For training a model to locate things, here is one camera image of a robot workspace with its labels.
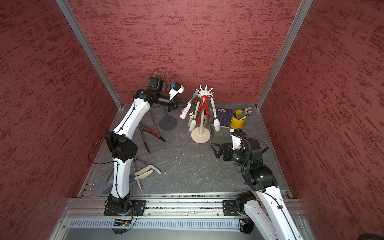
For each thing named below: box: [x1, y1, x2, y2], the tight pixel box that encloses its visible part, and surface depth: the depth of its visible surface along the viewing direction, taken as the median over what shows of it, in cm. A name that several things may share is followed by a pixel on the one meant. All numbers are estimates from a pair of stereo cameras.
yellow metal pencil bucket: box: [230, 110, 247, 129], surface depth 102 cm
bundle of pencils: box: [236, 107, 252, 120], surface depth 99 cm
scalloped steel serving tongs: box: [188, 100, 200, 132], surface depth 81 cm
